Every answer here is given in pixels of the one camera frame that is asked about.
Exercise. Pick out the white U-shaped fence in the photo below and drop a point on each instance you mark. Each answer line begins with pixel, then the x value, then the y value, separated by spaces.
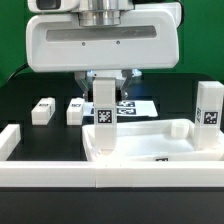
pixel 89 174

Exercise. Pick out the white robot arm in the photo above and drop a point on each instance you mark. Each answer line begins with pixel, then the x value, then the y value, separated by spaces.
pixel 98 13

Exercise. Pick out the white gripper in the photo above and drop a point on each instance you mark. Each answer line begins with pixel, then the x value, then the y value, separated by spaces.
pixel 144 39

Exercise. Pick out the fiducial marker sheet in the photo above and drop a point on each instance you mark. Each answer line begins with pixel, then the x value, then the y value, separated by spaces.
pixel 128 108

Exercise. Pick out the white desk top tray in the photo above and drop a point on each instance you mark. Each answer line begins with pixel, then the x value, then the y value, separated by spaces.
pixel 159 140

